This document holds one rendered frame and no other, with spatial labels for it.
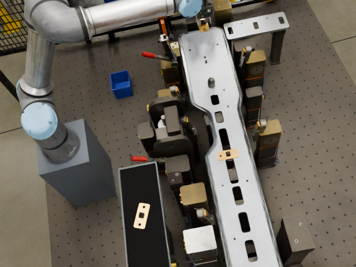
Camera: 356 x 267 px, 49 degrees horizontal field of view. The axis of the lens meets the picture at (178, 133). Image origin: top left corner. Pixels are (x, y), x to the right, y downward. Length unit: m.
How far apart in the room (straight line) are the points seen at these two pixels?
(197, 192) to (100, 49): 1.23
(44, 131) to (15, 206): 1.55
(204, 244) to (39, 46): 0.82
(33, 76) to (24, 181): 1.60
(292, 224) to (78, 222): 0.97
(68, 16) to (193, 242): 0.79
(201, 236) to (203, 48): 0.89
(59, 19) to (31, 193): 1.90
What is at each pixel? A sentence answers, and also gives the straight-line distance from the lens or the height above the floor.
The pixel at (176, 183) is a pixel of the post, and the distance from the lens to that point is 1.43.
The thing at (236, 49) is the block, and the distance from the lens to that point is 1.87.
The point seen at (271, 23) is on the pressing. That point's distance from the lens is 1.95.
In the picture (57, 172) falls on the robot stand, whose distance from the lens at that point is 1.59.
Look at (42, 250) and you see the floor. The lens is 2.74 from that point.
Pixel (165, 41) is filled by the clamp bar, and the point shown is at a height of 1.21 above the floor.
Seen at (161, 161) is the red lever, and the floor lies 1.10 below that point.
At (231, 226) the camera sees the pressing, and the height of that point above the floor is 1.00.
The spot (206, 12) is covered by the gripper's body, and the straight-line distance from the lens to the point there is 1.47.
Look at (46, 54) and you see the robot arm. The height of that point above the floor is 1.48.
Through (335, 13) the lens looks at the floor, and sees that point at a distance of 3.45.
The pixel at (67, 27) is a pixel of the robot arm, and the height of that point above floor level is 1.66.
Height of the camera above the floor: 2.42
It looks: 61 degrees down
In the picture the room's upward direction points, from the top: 15 degrees counter-clockwise
